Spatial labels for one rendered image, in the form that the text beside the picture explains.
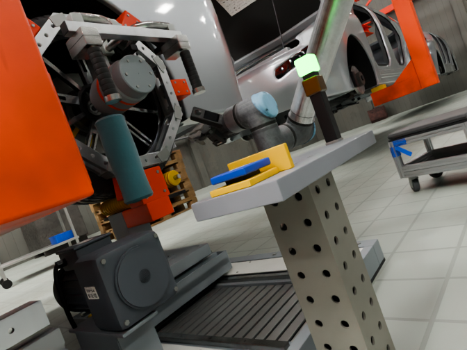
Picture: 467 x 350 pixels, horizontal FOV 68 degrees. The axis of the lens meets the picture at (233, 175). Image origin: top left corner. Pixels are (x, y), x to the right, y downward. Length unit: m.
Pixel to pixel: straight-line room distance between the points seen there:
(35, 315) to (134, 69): 0.76
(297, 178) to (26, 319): 0.47
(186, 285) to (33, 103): 0.85
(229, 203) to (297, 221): 0.16
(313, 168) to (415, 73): 3.92
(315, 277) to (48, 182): 0.46
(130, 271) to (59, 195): 0.29
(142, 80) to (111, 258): 0.58
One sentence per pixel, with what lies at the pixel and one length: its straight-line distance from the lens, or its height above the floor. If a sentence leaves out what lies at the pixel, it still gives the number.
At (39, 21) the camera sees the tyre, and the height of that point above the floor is 1.14.
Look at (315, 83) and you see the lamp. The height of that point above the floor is 0.59.
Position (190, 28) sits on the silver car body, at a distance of 1.87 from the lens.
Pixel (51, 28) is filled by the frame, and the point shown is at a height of 1.07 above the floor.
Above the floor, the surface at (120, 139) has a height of 0.66.
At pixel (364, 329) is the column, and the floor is 0.15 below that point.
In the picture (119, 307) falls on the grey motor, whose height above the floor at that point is 0.29.
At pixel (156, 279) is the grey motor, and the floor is 0.30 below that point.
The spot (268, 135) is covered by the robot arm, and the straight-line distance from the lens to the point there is 1.10.
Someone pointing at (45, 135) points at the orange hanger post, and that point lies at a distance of 0.63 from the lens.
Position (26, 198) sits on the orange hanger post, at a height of 0.54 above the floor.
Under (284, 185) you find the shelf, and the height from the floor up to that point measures 0.44.
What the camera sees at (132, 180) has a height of 0.54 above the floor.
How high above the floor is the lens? 0.49
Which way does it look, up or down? 2 degrees down
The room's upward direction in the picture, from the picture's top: 20 degrees counter-clockwise
